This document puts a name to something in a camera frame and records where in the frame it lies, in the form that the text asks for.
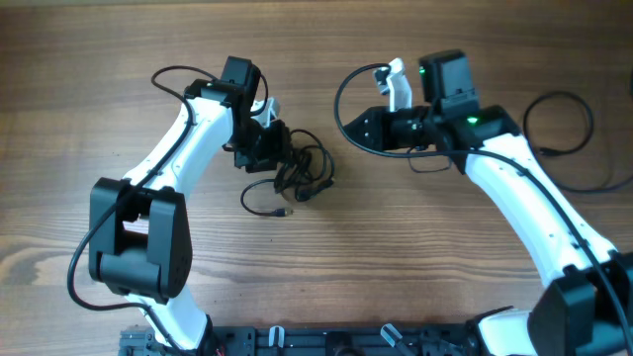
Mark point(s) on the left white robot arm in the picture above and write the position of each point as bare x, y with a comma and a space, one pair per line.
139, 242

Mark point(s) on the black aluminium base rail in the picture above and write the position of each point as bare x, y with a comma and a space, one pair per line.
341, 341

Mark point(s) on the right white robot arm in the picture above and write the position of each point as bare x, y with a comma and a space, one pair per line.
586, 307

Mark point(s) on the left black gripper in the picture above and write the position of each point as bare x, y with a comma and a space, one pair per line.
259, 161

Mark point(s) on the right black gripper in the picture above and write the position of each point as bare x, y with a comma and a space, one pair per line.
384, 131

